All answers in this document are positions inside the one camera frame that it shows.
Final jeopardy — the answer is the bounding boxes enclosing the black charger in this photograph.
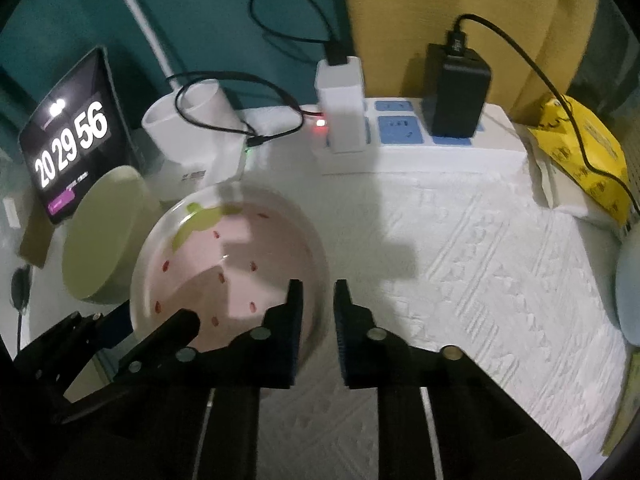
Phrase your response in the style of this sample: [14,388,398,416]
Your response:
[422,42,493,138]

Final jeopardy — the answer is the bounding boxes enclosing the black lamp cable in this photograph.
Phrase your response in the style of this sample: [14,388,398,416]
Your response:
[165,0,348,152]

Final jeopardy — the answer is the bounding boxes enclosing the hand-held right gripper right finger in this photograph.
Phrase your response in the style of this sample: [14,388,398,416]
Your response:
[333,279,583,480]

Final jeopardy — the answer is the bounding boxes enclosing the white soft packet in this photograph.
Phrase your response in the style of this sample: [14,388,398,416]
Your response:
[527,142,603,217]

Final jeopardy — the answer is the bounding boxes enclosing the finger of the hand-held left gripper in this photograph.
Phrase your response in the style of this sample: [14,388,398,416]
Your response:
[115,311,201,387]
[15,305,136,402]

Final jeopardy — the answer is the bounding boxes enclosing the cardboard box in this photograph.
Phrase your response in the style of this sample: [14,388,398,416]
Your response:
[19,195,66,267]

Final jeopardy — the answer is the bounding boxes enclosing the white desk lamp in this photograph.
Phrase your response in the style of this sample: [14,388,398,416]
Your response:
[102,0,253,208]

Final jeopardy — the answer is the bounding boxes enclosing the yellow packet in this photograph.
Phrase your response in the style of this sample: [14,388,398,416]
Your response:
[527,95,631,228]

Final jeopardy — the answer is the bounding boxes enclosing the yellow curtain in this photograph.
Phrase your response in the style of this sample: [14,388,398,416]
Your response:
[340,0,601,126]

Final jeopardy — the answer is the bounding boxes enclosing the strawberry print bowl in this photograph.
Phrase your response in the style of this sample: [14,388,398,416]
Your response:
[129,183,331,396]

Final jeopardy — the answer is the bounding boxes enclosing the black charger cable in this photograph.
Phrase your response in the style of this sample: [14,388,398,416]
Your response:
[446,14,640,216]

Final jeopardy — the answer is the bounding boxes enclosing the black round device with cable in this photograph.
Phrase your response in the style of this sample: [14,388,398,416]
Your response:
[10,265,35,356]

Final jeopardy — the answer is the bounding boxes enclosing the white power strip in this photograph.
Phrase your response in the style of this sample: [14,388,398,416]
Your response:
[300,97,531,177]

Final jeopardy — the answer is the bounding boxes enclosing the white charger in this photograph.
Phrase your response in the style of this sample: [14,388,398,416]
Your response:
[315,56,368,155]

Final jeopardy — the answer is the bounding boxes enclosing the white textured tablecloth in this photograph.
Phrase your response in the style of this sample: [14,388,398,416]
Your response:
[20,110,640,480]

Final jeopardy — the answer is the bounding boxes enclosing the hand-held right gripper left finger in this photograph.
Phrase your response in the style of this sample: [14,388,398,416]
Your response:
[65,279,305,480]

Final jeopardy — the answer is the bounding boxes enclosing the teal curtain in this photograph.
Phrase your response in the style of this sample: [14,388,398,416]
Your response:
[0,0,351,161]

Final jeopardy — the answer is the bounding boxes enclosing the light blue steel bowl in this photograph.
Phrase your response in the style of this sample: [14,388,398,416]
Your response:
[614,242,640,348]

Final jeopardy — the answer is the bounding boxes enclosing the tablet showing clock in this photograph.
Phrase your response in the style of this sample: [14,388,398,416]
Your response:
[17,46,136,226]

